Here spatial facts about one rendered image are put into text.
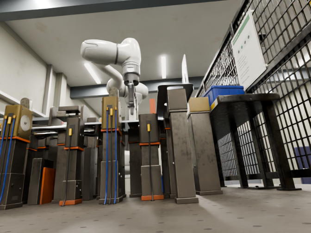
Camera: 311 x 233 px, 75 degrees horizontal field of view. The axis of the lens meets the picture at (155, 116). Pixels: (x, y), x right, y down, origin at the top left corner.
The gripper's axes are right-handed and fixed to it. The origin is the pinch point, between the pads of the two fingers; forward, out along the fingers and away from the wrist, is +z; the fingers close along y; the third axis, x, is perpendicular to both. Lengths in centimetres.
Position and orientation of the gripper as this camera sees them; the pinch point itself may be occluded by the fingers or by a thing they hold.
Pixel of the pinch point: (132, 115)
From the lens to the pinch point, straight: 95.8
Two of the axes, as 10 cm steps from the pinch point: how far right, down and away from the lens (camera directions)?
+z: 0.6, 9.5, -3.1
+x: 10.0, -0.5, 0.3
